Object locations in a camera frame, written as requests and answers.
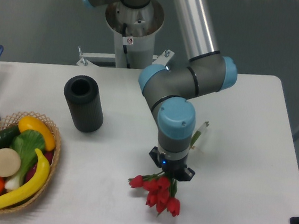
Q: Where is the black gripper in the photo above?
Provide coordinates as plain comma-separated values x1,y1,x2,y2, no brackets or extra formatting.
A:
149,146,195,182

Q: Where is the red tulip bouquet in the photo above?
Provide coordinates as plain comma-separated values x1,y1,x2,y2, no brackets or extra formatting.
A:
124,112,210,221

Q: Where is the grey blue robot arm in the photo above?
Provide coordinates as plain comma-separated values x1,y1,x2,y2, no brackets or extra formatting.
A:
82,0,238,181

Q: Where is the dark grey ribbed vase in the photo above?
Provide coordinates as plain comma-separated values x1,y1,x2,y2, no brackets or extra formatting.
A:
64,75,104,133

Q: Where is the purple red vegetable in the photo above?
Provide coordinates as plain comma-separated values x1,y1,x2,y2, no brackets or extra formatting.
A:
24,151,54,183

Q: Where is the yellow banana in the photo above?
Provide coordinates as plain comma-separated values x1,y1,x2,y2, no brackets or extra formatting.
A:
0,148,50,209

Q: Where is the green bok choy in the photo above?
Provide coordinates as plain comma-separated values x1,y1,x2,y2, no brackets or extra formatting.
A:
5,129,45,192

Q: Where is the beige round disc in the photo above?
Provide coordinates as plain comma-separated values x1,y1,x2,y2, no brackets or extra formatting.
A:
0,148,21,178

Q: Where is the woven wicker basket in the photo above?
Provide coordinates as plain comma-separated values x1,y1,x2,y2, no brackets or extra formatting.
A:
0,111,61,214

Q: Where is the white metal bracket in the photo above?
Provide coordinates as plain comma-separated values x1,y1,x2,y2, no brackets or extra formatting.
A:
76,46,175,69

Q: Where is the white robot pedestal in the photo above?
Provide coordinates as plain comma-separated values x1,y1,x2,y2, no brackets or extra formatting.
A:
105,0,164,69

